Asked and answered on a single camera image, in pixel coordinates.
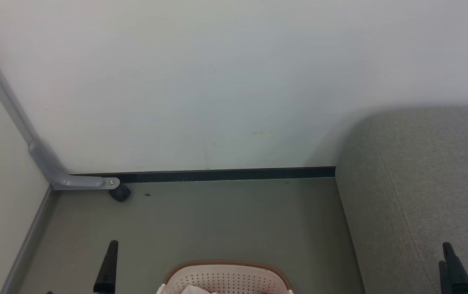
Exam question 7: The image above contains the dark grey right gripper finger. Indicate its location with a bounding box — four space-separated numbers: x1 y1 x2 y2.
442 242 468 294
439 261 452 294

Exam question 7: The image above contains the grey skirting strip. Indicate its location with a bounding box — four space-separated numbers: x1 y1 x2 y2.
0 185 55 294

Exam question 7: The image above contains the cream perforated laundry basket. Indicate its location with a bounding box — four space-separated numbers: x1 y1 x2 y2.
156 261 294 294

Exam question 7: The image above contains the black caster wheel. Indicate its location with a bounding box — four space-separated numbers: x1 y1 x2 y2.
109 184 131 203

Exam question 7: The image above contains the white cloth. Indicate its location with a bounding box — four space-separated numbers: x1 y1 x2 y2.
181 285 218 294

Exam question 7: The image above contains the grey fabric sofa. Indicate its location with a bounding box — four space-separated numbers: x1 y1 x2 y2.
335 106 468 294

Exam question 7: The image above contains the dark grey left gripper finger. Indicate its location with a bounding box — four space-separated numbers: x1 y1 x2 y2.
93 240 119 294

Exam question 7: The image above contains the grey metal frame leg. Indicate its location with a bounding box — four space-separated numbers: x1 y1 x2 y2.
0 22 120 191

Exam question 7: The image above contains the black skirting strip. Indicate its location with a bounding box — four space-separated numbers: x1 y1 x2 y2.
71 166 336 183

